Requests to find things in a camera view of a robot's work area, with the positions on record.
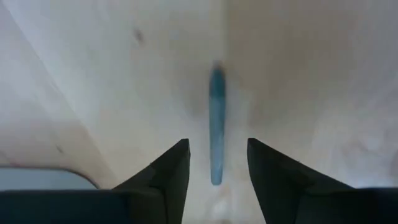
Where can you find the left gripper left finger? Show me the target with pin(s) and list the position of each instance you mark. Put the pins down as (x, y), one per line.
(171, 180)

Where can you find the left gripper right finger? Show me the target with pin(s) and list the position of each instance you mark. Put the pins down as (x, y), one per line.
(273, 180)

